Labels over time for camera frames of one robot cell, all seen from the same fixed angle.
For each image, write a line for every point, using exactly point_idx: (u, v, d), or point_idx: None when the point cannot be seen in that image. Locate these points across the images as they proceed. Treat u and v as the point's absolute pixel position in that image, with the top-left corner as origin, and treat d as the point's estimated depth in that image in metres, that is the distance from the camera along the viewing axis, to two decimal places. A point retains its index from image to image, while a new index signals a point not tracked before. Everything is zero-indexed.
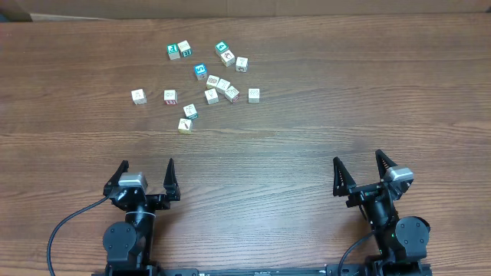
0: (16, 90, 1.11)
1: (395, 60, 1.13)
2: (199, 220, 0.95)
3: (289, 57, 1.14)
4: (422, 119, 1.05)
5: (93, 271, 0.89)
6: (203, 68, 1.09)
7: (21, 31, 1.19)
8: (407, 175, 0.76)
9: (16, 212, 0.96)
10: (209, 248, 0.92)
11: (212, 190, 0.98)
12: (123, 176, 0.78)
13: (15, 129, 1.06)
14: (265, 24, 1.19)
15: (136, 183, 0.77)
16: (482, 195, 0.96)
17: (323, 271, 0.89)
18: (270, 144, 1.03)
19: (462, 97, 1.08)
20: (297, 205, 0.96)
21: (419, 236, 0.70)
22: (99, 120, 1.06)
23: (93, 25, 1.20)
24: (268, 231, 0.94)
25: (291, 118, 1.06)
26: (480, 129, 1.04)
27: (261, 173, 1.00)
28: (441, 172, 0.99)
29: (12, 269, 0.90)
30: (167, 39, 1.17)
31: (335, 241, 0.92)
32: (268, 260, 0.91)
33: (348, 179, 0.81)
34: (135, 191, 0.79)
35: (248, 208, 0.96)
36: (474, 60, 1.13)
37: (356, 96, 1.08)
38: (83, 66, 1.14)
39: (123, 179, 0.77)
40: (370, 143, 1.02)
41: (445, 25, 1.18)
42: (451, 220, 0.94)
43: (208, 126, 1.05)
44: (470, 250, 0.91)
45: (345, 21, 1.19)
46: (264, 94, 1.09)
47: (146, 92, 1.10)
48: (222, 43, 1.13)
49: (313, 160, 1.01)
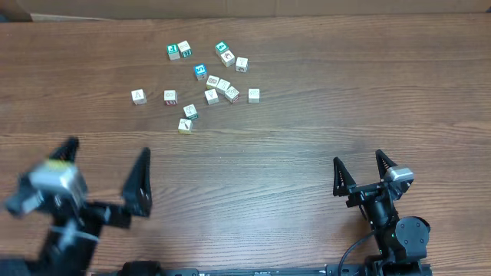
0: (16, 90, 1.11)
1: (395, 60, 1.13)
2: (199, 220, 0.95)
3: (289, 57, 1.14)
4: (422, 119, 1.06)
5: (93, 271, 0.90)
6: (203, 68, 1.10)
7: (21, 31, 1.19)
8: (407, 175, 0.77)
9: None
10: (209, 248, 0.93)
11: (212, 190, 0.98)
12: (40, 174, 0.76)
13: (15, 130, 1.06)
14: (265, 24, 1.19)
15: (64, 189, 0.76)
16: (482, 195, 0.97)
17: (323, 271, 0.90)
18: (270, 144, 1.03)
19: (462, 97, 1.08)
20: (298, 205, 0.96)
21: (419, 236, 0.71)
22: (99, 121, 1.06)
23: (93, 25, 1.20)
24: (268, 231, 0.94)
25: (291, 118, 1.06)
26: (480, 129, 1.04)
27: (262, 173, 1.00)
28: (441, 172, 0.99)
29: None
30: (167, 39, 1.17)
31: (335, 241, 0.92)
32: (268, 260, 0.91)
33: (348, 179, 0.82)
34: (57, 195, 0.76)
35: (248, 208, 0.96)
36: (473, 61, 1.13)
37: (355, 96, 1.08)
38: (83, 67, 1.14)
39: (42, 179, 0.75)
40: (370, 143, 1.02)
41: (445, 25, 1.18)
42: (451, 220, 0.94)
43: (208, 126, 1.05)
44: (469, 251, 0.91)
45: (344, 21, 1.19)
46: (264, 94, 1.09)
47: (146, 92, 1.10)
48: (222, 44, 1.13)
49: (314, 160, 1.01)
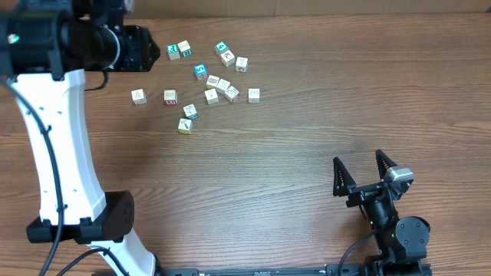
0: None
1: (395, 60, 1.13)
2: (199, 221, 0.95)
3: (289, 57, 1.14)
4: (422, 119, 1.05)
5: (93, 271, 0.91)
6: (203, 68, 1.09)
7: None
8: (407, 175, 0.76)
9: (17, 213, 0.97)
10: (209, 248, 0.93)
11: (212, 190, 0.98)
12: None
13: (15, 129, 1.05)
14: (265, 24, 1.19)
15: None
16: (482, 195, 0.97)
17: (323, 271, 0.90)
18: (270, 143, 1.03)
19: (462, 97, 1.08)
20: (298, 205, 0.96)
21: (419, 236, 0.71)
22: (99, 120, 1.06)
23: None
24: (268, 231, 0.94)
25: (291, 118, 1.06)
26: (480, 129, 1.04)
27: (261, 173, 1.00)
28: (441, 172, 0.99)
29: (13, 269, 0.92)
30: (167, 39, 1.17)
31: (336, 241, 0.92)
32: (268, 260, 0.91)
33: (348, 179, 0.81)
34: None
35: (248, 208, 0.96)
36: (474, 60, 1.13)
37: (356, 96, 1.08)
38: None
39: None
40: (370, 143, 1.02)
41: (445, 25, 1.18)
42: (451, 220, 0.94)
43: (208, 126, 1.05)
44: (469, 250, 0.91)
45: (344, 21, 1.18)
46: (264, 93, 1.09)
47: (146, 92, 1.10)
48: (222, 43, 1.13)
49: (314, 160, 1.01)
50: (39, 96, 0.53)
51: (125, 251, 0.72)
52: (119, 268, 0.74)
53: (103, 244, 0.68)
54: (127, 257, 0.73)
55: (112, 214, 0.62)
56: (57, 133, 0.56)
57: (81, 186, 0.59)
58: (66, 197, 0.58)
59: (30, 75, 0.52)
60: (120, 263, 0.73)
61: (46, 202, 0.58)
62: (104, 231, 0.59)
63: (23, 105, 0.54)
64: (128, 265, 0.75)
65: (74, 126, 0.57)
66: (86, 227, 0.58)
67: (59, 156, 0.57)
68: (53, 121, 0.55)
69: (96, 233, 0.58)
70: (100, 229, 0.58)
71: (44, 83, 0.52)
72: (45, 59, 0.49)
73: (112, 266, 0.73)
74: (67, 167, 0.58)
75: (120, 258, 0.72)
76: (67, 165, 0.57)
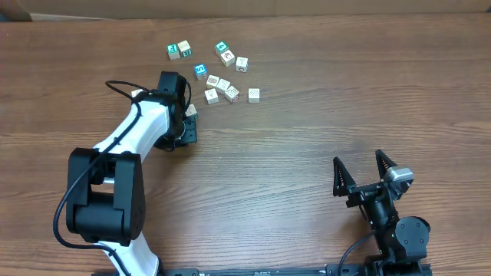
0: (16, 90, 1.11)
1: (395, 59, 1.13)
2: (199, 220, 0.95)
3: (290, 57, 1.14)
4: (422, 119, 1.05)
5: (93, 271, 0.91)
6: (203, 68, 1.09)
7: (21, 31, 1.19)
8: (406, 175, 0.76)
9: (16, 212, 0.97)
10: (209, 248, 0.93)
11: (212, 190, 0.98)
12: None
13: (15, 129, 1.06)
14: (265, 24, 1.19)
15: None
16: (482, 195, 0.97)
17: (323, 271, 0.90)
18: (270, 144, 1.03)
19: (462, 97, 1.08)
20: (298, 205, 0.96)
21: (419, 236, 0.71)
22: (99, 120, 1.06)
23: (93, 25, 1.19)
24: (268, 231, 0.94)
25: (291, 118, 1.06)
26: (480, 129, 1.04)
27: (262, 173, 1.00)
28: (441, 172, 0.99)
29: (12, 269, 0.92)
30: (167, 38, 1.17)
31: (335, 241, 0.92)
32: (268, 260, 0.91)
33: (348, 179, 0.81)
34: None
35: (248, 208, 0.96)
36: (474, 60, 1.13)
37: (356, 96, 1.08)
38: (82, 66, 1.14)
39: None
40: (370, 143, 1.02)
41: (445, 25, 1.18)
42: (450, 220, 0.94)
43: (208, 126, 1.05)
44: (469, 251, 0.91)
45: (345, 21, 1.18)
46: (264, 93, 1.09)
47: None
48: (222, 43, 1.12)
49: (314, 160, 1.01)
50: (148, 108, 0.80)
51: (131, 256, 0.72)
52: (122, 271, 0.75)
53: (110, 245, 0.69)
54: (133, 261, 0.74)
55: (139, 185, 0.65)
56: (143, 118, 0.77)
57: (136, 143, 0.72)
58: (123, 140, 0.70)
59: (149, 103, 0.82)
60: (124, 264, 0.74)
61: (107, 140, 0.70)
62: (136, 167, 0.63)
63: (134, 107, 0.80)
64: (130, 267, 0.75)
65: (151, 127, 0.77)
66: (123, 156, 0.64)
67: (135, 126, 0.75)
68: (145, 115, 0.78)
69: (130, 162, 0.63)
70: (135, 161, 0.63)
71: (156, 106, 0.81)
72: (165, 99, 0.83)
73: (115, 266, 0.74)
74: (135, 132, 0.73)
75: (124, 261, 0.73)
76: (136, 129, 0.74)
